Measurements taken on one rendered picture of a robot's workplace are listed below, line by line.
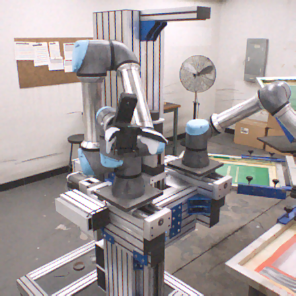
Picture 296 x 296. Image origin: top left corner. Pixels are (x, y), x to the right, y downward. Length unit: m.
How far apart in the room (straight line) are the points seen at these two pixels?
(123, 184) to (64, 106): 3.47
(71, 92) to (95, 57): 3.59
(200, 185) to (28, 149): 3.27
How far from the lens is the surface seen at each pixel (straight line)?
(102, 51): 1.25
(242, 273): 1.49
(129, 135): 0.87
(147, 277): 1.96
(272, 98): 1.56
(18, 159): 4.66
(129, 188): 1.40
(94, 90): 1.27
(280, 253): 1.71
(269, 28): 6.53
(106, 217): 1.54
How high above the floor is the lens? 1.91
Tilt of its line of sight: 18 degrees down
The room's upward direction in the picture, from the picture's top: straight up
